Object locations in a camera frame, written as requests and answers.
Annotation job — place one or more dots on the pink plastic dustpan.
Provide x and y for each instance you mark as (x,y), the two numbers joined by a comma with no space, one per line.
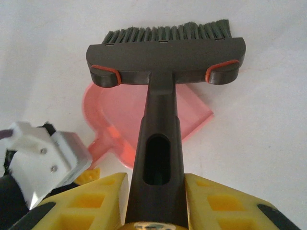
(120,112)

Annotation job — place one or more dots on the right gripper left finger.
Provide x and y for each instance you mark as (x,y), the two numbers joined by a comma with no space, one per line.
(96,203)

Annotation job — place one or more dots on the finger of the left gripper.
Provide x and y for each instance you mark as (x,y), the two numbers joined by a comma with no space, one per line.
(90,176)

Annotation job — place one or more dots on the dark hand brush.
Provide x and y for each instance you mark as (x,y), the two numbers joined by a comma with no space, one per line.
(158,134)

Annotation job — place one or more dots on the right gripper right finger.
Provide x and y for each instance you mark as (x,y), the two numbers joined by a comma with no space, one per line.
(216,206)

